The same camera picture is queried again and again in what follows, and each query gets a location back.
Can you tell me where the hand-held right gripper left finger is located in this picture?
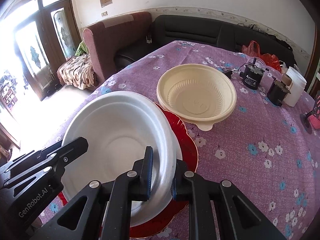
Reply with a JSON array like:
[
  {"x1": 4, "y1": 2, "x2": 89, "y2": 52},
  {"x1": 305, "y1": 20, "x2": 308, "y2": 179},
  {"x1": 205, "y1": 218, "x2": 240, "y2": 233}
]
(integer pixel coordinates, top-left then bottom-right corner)
[{"x1": 35, "y1": 145, "x2": 154, "y2": 240}]

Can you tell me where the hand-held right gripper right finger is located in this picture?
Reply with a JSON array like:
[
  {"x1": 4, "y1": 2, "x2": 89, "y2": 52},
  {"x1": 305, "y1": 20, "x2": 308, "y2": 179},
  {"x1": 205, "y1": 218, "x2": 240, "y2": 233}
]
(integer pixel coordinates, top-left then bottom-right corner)
[{"x1": 171, "y1": 159, "x2": 287, "y2": 240}]

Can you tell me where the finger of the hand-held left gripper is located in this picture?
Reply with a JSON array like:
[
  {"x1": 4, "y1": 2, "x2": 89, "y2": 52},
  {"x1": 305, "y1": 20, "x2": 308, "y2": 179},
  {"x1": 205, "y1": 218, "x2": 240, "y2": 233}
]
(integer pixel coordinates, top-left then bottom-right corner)
[
  {"x1": 2, "y1": 166, "x2": 64, "y2": 197},
  {"x1": 0, "y1": 137, "x2": 89, "y2": 181}
]

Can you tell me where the large red gold-print plate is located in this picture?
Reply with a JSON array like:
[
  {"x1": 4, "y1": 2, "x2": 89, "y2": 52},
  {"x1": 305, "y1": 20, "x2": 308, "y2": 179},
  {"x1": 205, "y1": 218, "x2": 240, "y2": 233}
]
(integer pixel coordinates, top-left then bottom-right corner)
[{"x1": 59, "y1": 120, "x2": 198, "y2": 239}]

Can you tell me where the white foam bowl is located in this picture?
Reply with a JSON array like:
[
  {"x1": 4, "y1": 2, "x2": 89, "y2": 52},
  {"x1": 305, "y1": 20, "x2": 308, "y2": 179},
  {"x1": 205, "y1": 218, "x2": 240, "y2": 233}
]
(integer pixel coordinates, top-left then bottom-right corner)
[{"x1": 61, "y1": 91, "x2": 183, "y2": 228}]

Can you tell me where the small red gold-rim plate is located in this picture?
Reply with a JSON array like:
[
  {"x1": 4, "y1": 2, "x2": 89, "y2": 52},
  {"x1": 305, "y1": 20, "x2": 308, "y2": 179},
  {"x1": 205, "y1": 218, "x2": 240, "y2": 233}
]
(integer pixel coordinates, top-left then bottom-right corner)
[{"x1": 154, "y1": 102, "x2": 187, "y2": 140}]

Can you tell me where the patterned brown blanket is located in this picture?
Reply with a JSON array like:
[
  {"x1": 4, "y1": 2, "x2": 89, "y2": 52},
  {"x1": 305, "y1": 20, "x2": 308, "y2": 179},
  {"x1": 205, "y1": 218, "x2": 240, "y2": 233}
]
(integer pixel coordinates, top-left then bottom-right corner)
[{"x1": 57, "y1": 54, "x2": 97, "y2": 90}]

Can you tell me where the purple floral tablecloth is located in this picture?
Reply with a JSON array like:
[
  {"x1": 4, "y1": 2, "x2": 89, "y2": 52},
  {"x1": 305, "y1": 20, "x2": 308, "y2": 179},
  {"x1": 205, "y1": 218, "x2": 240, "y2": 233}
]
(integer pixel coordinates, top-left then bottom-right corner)
[{"x1": 37, "y1": 40, "x2": 320, "y2": 240}]

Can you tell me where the cream plastic bowl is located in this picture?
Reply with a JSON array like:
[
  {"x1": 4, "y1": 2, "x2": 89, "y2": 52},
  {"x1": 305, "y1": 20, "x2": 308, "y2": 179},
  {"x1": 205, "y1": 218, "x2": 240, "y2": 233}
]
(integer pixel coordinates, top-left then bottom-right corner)
[{"x1": 157, "y1": 64, "x2": 237, "y2": 132}]

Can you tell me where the green cloth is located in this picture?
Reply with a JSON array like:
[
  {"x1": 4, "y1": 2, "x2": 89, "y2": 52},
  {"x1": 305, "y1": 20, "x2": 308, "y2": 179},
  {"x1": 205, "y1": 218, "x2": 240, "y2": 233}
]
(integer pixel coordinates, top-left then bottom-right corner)
[{"x1": 75, "y1": 41, "x2": 88, "y2": 57}]

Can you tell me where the brown armchair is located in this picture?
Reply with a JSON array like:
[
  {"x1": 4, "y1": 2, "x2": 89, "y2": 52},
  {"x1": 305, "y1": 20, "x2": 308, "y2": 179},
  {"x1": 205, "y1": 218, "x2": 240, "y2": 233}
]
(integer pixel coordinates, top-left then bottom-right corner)
[{"x1": 82, "y1": 11, "x2": 153, "y2": 87}]

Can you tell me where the wooden glass door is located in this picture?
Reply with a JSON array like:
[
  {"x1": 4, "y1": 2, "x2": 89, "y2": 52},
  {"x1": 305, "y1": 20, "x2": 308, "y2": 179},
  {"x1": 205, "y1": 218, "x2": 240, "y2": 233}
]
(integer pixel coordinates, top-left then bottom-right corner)
[{"x1": 0, "y1": 0, "x2": 83, "y2": 100}]

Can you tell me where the black labelled pump motor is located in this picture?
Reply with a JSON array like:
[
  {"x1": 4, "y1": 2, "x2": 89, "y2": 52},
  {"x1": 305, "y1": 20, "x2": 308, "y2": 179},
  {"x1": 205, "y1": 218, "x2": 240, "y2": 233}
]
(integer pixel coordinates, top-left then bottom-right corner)
[{"x1": 241, "y1": 58, "x2": 267, "y2": 90}]

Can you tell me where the black sofa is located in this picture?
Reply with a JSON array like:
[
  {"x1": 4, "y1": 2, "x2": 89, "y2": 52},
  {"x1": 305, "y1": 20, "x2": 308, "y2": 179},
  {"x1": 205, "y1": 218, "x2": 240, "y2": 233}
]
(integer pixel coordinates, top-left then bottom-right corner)
[{"x1": 114, "y1": 14, "x2": 297, "y2": 72}]

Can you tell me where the clear plastic bag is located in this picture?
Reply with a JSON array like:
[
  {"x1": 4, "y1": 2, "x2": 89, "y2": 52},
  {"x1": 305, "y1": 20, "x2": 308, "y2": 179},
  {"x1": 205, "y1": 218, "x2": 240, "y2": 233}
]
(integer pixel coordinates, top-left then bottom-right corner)
[{"x1": 244, "y1": 57, "x2": 268, "y2": 68}]

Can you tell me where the pink bottle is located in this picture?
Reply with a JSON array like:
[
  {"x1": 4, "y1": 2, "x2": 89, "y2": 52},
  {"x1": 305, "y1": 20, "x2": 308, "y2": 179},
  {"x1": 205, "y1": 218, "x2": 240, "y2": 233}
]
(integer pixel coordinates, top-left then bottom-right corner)
[{"x1": 300, "y1": 90, "x2": 320, "y2": 134}]

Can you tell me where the white plastic jar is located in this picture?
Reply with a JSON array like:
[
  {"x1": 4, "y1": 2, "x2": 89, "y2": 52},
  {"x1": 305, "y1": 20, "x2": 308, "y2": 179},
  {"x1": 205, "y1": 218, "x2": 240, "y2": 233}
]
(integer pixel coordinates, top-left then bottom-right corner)
[{"x1": 284, "y1": 67, "x2": 307, "y2": 107}]

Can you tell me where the red plastic bag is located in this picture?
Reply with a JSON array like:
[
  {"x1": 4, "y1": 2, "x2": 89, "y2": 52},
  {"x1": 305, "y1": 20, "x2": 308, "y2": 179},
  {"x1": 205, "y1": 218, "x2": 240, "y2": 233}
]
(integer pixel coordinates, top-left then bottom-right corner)
[{"x1": 241, "y1": 41, "x2": 282, "y2": 72}]

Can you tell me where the black bag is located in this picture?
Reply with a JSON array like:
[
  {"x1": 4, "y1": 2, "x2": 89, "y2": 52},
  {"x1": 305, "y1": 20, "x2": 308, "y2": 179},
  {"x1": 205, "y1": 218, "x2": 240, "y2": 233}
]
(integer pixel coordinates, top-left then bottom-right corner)
[{"x1": 247, "y1": 24, "x2": 293, "y2": 50}]

